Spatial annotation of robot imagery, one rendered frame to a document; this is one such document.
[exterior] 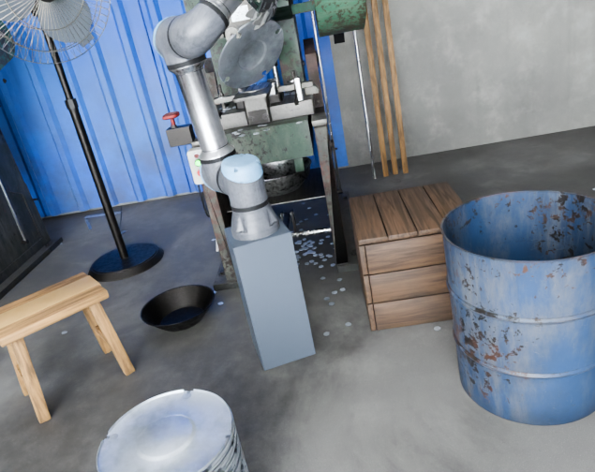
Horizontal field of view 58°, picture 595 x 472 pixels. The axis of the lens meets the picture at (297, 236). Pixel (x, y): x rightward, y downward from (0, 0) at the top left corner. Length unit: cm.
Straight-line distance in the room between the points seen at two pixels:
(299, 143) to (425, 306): 81
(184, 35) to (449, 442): 125
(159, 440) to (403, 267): 94
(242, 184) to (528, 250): 85
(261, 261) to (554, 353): 82
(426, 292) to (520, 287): 60
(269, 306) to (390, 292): 41
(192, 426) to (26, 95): 301
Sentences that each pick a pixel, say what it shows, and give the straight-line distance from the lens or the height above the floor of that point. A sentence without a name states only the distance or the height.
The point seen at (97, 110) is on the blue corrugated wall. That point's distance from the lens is 376.
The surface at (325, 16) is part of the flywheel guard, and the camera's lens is 209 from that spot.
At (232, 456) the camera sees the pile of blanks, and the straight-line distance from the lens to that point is 123.
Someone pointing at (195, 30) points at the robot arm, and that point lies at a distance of 151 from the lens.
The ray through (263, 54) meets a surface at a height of 91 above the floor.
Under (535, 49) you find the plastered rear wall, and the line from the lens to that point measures 376.
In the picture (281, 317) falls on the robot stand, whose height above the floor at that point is 17.
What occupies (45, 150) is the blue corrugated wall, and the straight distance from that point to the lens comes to 397.
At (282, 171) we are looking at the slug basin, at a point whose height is 34.
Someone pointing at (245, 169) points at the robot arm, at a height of 66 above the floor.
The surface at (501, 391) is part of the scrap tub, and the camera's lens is 150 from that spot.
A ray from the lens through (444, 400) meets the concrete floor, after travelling 160.
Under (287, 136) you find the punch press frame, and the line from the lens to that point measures 215.
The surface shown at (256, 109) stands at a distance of 220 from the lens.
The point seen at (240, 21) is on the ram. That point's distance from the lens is 226.
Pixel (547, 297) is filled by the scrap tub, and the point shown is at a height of 39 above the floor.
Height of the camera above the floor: 107
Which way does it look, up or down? 23 degrees down
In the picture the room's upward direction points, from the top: 11 degrees counter-clockwise
